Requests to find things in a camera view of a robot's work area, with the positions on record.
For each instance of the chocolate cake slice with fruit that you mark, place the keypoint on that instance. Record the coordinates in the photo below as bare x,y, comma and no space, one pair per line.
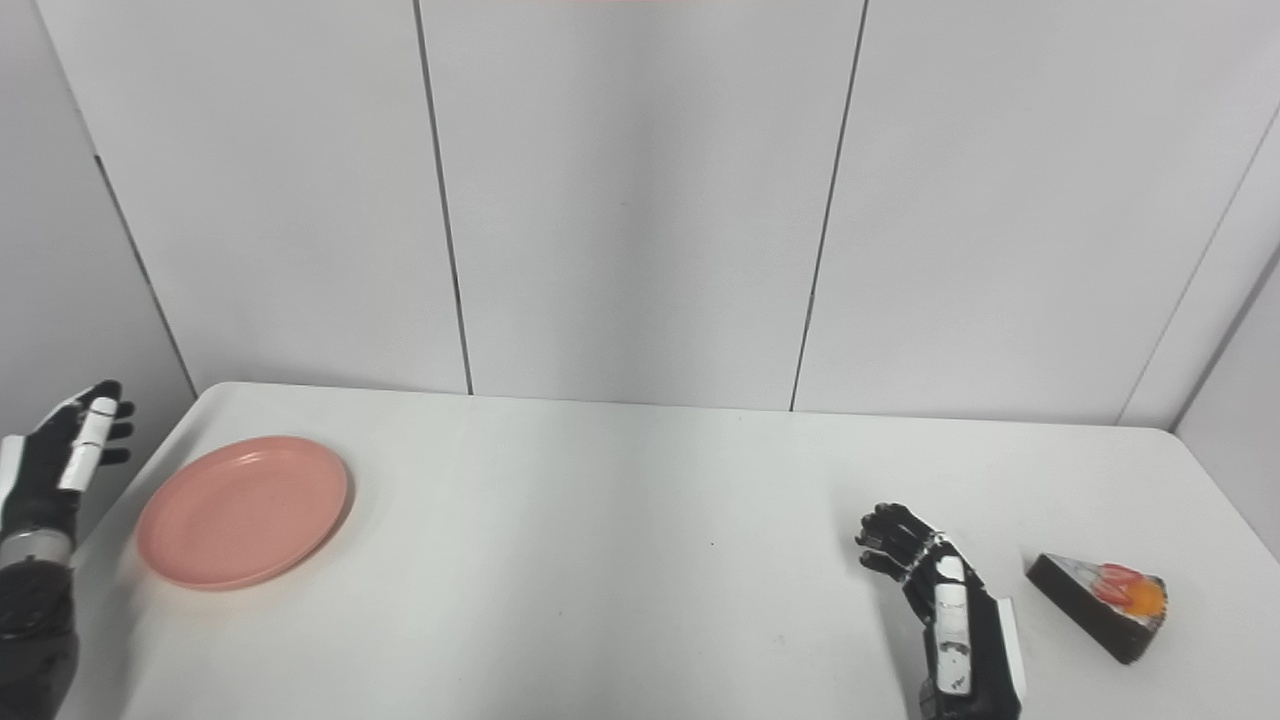
1085,600

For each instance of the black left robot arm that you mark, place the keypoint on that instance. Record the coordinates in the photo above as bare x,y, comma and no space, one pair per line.
35,630

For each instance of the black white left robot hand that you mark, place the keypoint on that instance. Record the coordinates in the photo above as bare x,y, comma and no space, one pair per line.
40,480

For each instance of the pink round plate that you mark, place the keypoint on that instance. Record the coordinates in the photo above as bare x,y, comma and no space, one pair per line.
240,512

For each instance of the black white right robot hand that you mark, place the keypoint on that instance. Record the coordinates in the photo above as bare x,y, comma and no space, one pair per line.
965,640

